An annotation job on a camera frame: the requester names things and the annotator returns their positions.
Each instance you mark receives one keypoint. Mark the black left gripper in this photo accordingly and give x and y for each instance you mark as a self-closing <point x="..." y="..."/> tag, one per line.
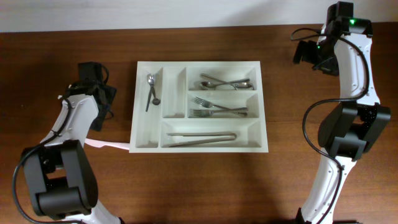
<point x="111" y="92"/>

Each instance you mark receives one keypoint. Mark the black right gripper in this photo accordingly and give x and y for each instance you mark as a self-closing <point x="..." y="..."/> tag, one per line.
<point x="330" y="68"/>

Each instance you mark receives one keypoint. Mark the small steel teaspoon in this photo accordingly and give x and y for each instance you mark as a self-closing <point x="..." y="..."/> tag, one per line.
<point x="155" y="101"/>
<point x="150" y="95"/>

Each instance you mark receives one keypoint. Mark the pink plastic knife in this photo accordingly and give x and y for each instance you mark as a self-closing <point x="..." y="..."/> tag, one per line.
<point x="99" y="144"/>

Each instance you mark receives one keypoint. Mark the steel fork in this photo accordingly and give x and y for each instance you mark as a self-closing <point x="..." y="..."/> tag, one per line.
<point x="208" y="113"/>
<point x="207" y="104"/>

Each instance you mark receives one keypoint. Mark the large steel spoon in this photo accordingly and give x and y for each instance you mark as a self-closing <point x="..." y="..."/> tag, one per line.
<point x="236" y="85"/>

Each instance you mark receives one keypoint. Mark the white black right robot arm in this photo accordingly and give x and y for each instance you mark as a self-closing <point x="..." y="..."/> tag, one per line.
<point x="341" y="48"/>

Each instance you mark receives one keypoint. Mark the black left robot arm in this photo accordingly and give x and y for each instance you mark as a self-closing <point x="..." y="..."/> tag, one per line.
<point x="60" y="180"/>

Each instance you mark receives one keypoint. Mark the white plastic cutlery tray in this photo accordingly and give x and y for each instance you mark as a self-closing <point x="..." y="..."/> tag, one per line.
<point x="176" y="85"/>

